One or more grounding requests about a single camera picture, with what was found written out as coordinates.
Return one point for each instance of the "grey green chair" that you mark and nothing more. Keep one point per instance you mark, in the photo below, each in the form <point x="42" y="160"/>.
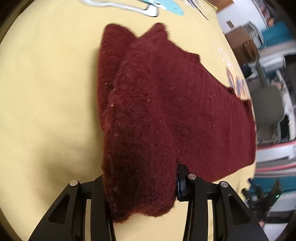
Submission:
<point x="268" y="106"/>

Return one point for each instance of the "dark red knit sweater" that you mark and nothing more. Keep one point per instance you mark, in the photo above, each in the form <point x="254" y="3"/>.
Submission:
<point x="159" y="107"/>

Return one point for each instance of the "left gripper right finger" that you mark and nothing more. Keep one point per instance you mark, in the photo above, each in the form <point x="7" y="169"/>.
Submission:
<point x="232" y="220"/>

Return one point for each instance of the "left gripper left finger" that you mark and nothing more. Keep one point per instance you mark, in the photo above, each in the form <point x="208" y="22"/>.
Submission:
<point x="65" y="219"/>

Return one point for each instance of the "brown cardboard box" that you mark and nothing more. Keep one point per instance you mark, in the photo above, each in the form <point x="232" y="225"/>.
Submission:
<point x="242" y="46"/>

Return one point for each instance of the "yellow dinosaur bed cover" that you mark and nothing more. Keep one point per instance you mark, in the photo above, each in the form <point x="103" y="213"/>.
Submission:
<point x="50" y="132"/>

